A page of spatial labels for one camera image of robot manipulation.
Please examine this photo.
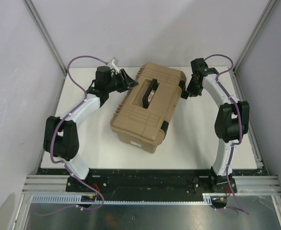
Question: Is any left aluminium frame post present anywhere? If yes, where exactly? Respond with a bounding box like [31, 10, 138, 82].
[23, 0, 67, 76]

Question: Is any aluminium frame rail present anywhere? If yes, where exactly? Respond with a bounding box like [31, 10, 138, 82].
[22, 175, 281, 196]

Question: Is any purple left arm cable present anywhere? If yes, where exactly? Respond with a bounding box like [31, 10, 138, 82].
[31, 55, 105, 215]

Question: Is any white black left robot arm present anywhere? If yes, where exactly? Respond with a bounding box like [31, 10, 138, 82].
[43, 66, 139, 192]

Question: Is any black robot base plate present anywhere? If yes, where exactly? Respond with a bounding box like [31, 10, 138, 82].
[36, 167, 238, 195]

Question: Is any aluminium frame post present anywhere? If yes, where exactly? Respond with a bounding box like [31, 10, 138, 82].
[23, 0, 67, 76]
[233, 0, 280, 73]

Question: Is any grey slotted cable duct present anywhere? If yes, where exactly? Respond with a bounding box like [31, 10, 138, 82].
[31, 194, 226, 206]

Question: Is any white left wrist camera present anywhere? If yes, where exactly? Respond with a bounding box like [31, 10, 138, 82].
[106, 57, 119, 73]

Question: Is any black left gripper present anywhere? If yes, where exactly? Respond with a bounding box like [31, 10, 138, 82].
[108, 73, 140, 96]

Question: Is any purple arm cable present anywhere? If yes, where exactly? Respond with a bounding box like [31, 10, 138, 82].
[31, 55, 105, 215]
[204, 54, 250, 215]

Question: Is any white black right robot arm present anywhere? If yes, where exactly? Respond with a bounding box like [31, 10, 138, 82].
[180, 58, 250, 193]

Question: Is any right aluminium frame post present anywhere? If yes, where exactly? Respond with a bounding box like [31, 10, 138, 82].
[233, 0, 280, 73]

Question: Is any tan plastic tool box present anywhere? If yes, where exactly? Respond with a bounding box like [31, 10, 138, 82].
[110, 62, 187, 153]

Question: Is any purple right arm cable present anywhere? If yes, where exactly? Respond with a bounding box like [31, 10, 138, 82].
[204, 54, 250, 215]

